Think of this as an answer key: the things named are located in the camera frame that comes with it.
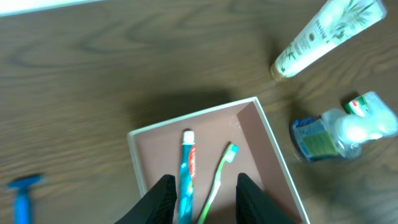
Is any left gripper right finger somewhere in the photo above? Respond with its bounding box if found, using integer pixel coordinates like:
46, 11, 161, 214
236, 173, 295, 224

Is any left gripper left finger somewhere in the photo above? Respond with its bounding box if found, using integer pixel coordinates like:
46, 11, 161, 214
116, 174, 177, 224

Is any Colgate toothpaste tube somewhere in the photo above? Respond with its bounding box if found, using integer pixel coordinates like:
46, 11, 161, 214
178, 129, 196, 224

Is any green toothbrush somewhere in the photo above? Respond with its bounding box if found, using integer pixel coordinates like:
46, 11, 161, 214
197, 142, 239, 224

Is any clear pump soap bottle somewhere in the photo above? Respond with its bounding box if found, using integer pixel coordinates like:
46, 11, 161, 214
289, 91, 397, 162

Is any blue disposable razor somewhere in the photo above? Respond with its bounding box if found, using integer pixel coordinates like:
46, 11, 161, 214
7, 174, 44, 224

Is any green soap bar pack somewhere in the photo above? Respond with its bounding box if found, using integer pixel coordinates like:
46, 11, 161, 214
344, 96, 369, 117

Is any white box pink interior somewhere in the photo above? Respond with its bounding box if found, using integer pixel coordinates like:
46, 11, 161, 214
127, 97, 309, 223

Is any white lotion tube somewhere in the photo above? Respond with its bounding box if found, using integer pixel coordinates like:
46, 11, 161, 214
270, 0, 387, 81

